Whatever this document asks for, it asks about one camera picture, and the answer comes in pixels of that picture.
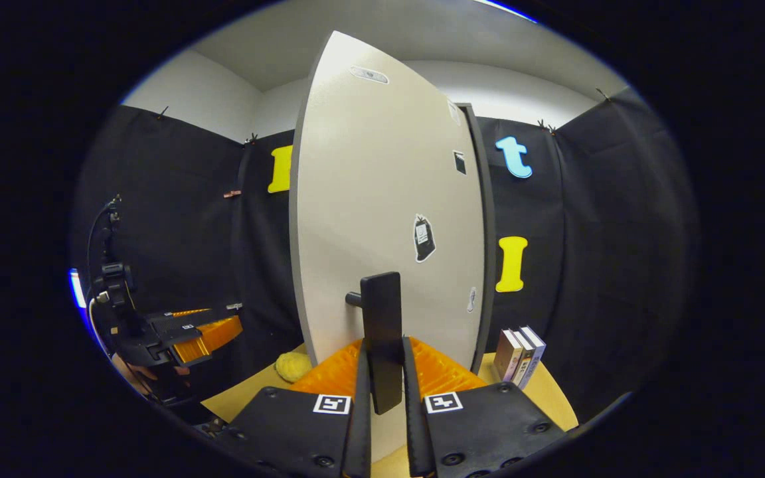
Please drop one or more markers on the brown book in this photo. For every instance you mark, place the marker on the brown book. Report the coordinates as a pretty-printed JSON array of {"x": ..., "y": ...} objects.
[{"x": 505, "y": 355}]

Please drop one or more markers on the yellow lemon toy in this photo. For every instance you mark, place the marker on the yellow lemon toy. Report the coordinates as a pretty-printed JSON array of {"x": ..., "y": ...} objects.
[{"x": 293, "y": 367}]

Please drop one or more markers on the black binder clip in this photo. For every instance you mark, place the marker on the black binder clip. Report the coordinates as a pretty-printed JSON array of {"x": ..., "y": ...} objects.
[
  {"x": 163, "y": 113},
  {"x": 603, "y": 95},
  {"x": 546, "y": 127},
  {"x": 251, "y": 139}
]

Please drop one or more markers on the black backdrop cloth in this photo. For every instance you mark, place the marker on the black backdrop cloth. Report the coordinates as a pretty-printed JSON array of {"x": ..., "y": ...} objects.
[{"x": 621, "y": 265}]

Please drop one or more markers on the dark grey cabinet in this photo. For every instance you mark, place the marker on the dark grey cabinet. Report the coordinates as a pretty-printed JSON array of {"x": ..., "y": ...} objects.
[{"x": 485, "y": 232}]

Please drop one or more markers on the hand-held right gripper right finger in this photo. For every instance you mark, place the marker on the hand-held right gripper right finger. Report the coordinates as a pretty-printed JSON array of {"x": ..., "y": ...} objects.
[{"x": 417, "y": 431}]

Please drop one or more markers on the blue book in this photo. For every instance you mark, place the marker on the blue book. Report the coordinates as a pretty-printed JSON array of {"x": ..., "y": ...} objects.
[{"x": 535, "y": 355}]

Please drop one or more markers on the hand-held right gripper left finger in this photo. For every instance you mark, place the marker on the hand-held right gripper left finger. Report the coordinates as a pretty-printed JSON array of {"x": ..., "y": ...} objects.
[{"x": 358, "y": 431}]

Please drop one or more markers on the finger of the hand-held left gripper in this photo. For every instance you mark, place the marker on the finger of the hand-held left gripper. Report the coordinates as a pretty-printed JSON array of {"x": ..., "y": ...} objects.
[
  {"x": 216, "y": 332},
  {"x": 190, "y": 320}
]

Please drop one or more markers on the beige cabinet door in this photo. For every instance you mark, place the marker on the beige cabinet door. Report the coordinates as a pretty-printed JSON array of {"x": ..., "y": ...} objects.
[{"x": 369, "y": 199}]

